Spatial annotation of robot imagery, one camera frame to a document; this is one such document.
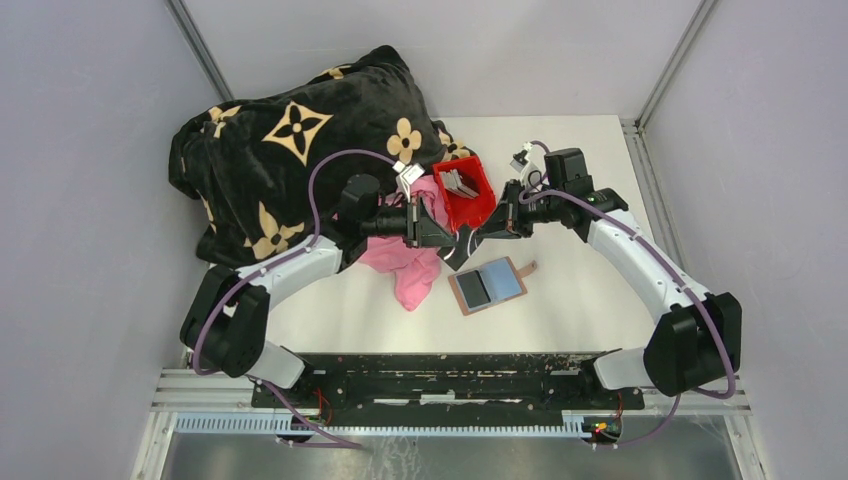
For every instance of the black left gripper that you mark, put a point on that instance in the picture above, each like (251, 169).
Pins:
(425, 230)

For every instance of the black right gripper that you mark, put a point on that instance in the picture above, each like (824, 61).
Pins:
(508, 222)

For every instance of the red plastic bin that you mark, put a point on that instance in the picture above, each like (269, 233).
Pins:
(463, 210)

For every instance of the black credit card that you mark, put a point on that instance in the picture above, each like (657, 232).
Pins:
(473, 290)
(466, 243)

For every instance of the tan leather card holder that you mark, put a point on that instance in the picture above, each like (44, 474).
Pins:
(503, 280)

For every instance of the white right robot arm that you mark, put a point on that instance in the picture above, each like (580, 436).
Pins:
(696, 341)

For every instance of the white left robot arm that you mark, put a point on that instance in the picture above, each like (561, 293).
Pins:
(226, 326)

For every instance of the stack of credit cards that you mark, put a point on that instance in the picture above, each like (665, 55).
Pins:
(456, 184)

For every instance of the pink cloth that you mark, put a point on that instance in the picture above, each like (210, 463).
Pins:
(414, 270)

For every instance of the black floral blanket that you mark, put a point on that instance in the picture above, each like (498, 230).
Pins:
(262, 168)

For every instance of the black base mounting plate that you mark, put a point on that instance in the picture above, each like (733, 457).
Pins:
(526, 387)

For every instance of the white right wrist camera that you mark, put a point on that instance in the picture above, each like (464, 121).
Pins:
(529, 174)

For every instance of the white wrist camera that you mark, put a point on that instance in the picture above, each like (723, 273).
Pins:
(529, 174)
(406, 176)

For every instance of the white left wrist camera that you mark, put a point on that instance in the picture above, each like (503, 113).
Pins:
(406, 176)

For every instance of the aluminium frame rails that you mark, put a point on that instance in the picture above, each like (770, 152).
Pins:
(183, 391)

